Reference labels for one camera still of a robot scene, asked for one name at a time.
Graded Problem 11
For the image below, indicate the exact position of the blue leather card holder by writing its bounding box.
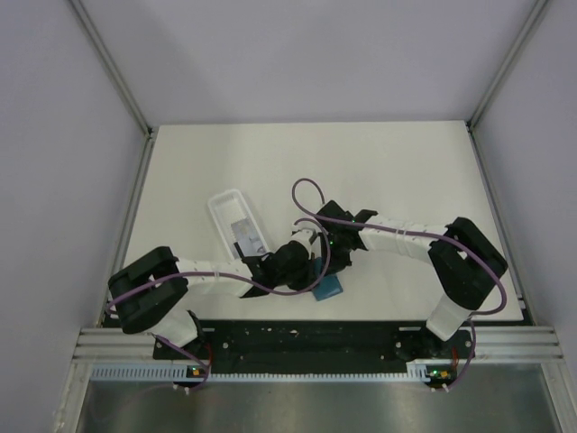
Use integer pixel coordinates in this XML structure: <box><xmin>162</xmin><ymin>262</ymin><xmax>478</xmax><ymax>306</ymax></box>
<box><xmin>312</xmin><ymin>258</ymin><xmax>343</xmax><ymax>301</ymax></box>

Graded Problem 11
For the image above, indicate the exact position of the white plastic basket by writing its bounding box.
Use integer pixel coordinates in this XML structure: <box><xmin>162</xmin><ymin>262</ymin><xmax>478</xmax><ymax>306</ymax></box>
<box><xmin>207</xmin><ymin>189</ymin><xmax>270</xmax><ymax>260</ymax></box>

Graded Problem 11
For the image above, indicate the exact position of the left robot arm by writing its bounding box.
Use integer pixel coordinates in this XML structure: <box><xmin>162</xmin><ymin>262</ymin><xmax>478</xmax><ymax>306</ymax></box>
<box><xmin>107</xmin><ymin>240</ymin><xmax>322</xmax><ymax>358</ymax></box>

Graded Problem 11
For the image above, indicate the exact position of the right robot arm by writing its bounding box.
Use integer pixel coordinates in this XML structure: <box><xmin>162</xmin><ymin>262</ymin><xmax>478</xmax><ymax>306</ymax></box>
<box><xmin>316</xmin><ymin>200</ymin><xmax>508</xmax><ymax>357</ymax></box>

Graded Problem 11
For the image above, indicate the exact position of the silver VIP card bottom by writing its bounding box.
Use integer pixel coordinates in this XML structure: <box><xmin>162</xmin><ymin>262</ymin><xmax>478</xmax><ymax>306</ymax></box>
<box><xmin>231</xmin><ymin>218</ymin><xmax>267</xmax><ymax>256</ymax></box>

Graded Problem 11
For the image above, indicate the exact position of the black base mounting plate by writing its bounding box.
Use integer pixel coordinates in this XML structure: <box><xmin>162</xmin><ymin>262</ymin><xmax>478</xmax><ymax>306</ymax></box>
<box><xmin>151</xmin><ymin>318</ymin><xmax>477</xmax><ymax>362</ymax></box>

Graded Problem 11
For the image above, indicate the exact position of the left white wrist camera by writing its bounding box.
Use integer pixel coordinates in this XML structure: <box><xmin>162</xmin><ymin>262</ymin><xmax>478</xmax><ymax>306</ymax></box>
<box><xmin>290</xmin><ymin>228</ymin><xmax>318</xmax><ymax>248</ymax></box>

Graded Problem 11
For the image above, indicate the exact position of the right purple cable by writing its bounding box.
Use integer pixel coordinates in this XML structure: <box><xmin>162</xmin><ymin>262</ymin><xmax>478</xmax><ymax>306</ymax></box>
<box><xmin>291</xmin><ymin>178</ymin><xmax>506</xmax><ymax>392</ymax></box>

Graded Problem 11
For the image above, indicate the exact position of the grey slotted cable duct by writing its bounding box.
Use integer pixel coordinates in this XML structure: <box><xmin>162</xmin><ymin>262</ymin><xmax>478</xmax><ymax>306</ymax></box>
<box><xmin>89</xmin><ymin>361</ymin><xmax>432</xmax><ymax>383</ymax></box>

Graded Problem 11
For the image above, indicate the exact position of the aluminium frame rail front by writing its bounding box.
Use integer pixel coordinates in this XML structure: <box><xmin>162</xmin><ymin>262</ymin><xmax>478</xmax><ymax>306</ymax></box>
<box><xmin>72</xmin><ymin>327</ymin><xmax>563</xmax><ymax>364</ymax></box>

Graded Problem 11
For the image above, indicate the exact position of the right aluminium corner post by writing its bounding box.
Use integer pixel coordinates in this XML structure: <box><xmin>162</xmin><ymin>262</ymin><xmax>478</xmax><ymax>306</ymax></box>
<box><xmin>466</xmin><ymin>0</ymin><xmax>553</xmax><ymax>134</ymax></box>

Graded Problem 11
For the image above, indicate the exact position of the aluminium corner post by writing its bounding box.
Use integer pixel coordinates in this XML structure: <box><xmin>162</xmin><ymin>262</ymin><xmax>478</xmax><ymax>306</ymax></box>
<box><xmin>67</xmin><ymin>0</ymin><xmax>157</xmax><ymax>136</ymax></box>
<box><xmin>466</xmin><ymin>0</ymin><xmax>553</xmax><ymax>134</ymax></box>

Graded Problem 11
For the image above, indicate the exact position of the left aluminium corner post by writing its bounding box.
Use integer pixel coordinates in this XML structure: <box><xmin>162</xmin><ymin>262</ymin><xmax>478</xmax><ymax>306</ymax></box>
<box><xmin>67</xmin><ymin>0</ymin><xmax>157</xmax><ymax>136</ymax></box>

